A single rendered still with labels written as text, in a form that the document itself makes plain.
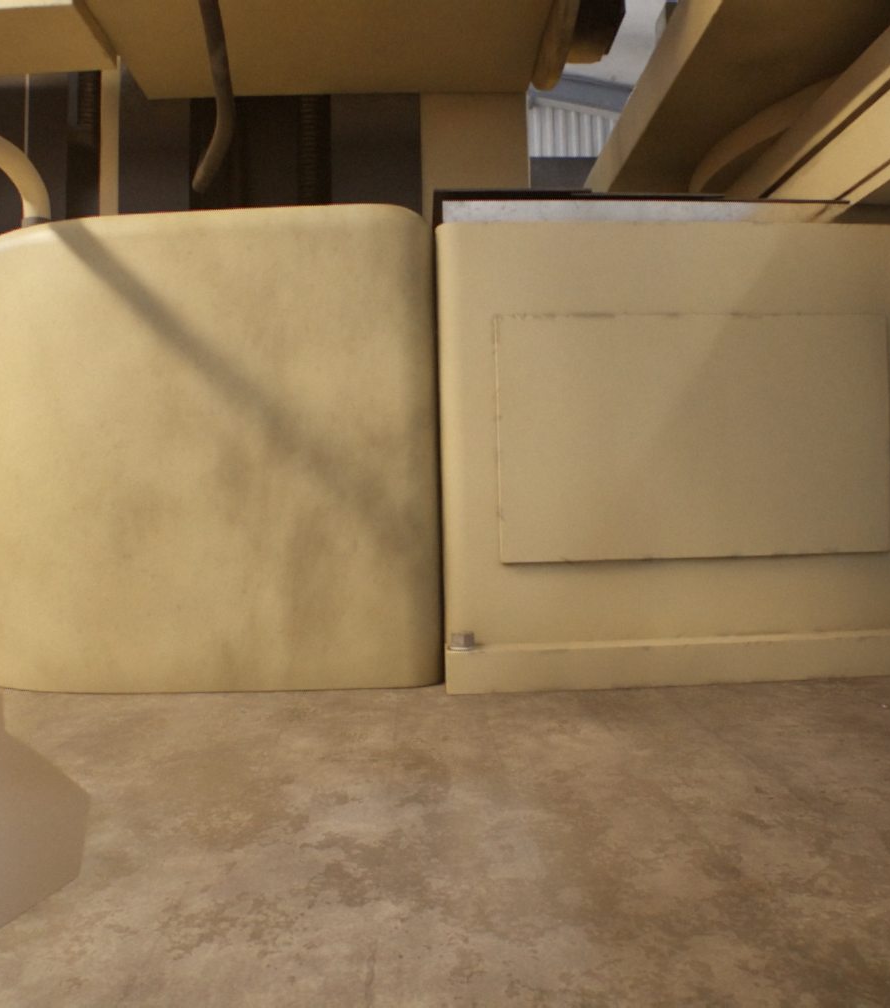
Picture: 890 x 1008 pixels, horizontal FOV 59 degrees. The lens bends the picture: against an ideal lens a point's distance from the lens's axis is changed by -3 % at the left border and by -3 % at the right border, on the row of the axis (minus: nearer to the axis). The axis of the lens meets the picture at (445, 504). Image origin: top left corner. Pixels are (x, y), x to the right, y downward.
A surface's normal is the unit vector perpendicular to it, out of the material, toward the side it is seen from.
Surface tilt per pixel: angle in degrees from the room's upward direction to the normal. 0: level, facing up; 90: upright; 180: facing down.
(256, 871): 0
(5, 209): 90
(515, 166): 90
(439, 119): 90
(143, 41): 180
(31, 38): 180
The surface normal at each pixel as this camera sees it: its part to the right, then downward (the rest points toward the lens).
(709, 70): 0.02, 1.00
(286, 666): 0.04, 0.00
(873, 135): -1.00, 0.02
